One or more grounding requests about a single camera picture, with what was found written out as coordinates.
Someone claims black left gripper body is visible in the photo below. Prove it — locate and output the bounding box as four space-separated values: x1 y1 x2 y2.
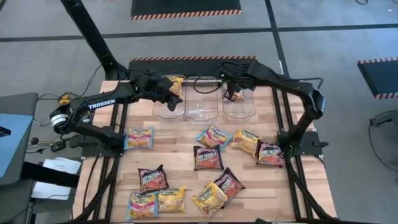
135 76 174 102

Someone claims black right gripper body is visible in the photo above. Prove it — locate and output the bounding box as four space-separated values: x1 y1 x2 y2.
221 60 259 91

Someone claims yellow Maruchan ramen pack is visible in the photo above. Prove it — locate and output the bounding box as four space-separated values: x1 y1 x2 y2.
169 76 185 100
157 185 187 213
230 128 264 156
192 180 228 218

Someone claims black Fire Noodle pack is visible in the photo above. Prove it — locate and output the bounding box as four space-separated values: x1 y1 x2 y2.
192 144 224 171
213 167 246 208
256 139 285 168
137 164 169 194

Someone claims clear plastic bin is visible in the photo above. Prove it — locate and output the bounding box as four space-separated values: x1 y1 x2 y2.
184 76 219 122
151 74 187 121
220 73 257 123

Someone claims black mat with striped edge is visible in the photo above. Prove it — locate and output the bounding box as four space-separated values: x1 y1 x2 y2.
357 57 398 100
130 0 243 21
128 55 261 82

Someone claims white paper sheet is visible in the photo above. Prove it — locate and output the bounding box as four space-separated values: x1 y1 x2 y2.
43 157 82 175
30 182 78 200

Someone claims black desk support bar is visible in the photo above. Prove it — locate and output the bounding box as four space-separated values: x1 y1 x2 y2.
21 161 80 189

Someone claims blue-grey desk top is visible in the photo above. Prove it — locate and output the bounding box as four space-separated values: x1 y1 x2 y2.
0 113 34 187

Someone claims dark grey stand base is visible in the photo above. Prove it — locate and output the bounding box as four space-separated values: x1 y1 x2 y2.
369 109 398 128

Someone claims grey cabinet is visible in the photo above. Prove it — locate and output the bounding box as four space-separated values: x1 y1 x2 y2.
0 180 35 224

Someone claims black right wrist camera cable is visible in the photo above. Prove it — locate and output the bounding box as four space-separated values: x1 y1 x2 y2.
193 75 224 95

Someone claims black padded stand post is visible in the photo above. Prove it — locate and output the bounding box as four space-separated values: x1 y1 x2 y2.
60 0 129 81

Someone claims yellow extension cable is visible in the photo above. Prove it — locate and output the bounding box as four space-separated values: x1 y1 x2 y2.
58 94 94 125

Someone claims black aluminium extrusion frame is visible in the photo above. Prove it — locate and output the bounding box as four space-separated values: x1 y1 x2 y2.
73 80 340 224

